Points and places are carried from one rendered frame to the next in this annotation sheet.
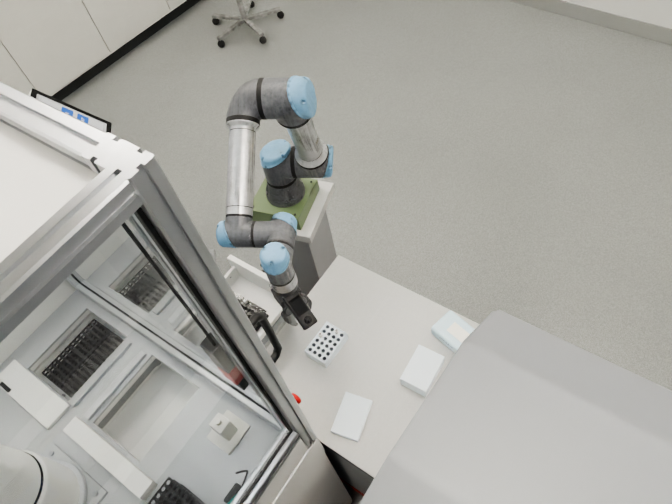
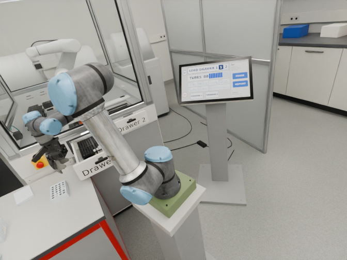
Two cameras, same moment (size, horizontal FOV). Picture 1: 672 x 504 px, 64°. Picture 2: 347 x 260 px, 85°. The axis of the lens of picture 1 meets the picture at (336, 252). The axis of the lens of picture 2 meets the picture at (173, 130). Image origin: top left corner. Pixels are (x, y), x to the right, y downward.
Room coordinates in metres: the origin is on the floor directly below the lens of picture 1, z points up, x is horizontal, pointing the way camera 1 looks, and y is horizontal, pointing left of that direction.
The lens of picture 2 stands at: (1.72, -0.48, 1.54)
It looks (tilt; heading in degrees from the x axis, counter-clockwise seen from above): 31 degrees down; 108
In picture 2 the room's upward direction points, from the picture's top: 11 degrees counter-clockwise
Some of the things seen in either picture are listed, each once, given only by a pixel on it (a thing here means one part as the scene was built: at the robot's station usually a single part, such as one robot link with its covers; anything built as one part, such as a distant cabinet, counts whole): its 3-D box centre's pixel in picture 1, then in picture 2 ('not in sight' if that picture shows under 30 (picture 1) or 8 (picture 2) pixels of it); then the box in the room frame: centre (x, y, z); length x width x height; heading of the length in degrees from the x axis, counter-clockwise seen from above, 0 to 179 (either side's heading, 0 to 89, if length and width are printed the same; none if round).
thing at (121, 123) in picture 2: not in sight; (130, 122); (1.01, 0.71, 0.87); 0.29 x 0.02 x 0.11; 45
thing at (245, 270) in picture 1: (264, 282); (101, 161); (1.01, 0.26, 0.87); 0.29 x 0.02 x 0.11; 45
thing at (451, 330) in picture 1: (458, 335); not in sight; (0.70, -0.31, 0.78); 0.15 x 0.10 x 0.04; 31
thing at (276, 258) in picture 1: (277, 263); (36, 123); (0.84, 0.16, 1.20); 0.09 x 0.08 x 0.11; 164
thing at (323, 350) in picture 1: (326, 344); (59, 191); (0.78, 0.10, 0.78); 0.12 x 0.08 x 0.04; 133
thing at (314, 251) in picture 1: (306, 256); (179, 235); (1.43, 0.13, 0.38); 0.30 x 0.30 x 0.76; 60
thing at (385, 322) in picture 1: (376, 399); (66, 246); (0.71, -0.02, 0.38); 0.62 x 0.58 x 0.76; 45
